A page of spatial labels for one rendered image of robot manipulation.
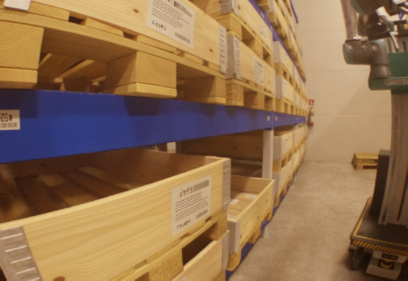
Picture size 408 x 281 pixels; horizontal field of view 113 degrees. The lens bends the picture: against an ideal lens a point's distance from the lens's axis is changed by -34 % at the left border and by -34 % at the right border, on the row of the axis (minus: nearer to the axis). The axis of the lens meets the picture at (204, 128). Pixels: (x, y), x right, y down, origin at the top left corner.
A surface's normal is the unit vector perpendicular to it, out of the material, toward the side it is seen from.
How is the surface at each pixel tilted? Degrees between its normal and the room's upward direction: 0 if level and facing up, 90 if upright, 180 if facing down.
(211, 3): 90
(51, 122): 90
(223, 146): 90
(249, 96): 90
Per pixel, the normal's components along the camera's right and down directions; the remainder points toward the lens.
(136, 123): 0.84, 0.01
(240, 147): -0.54, 0.04
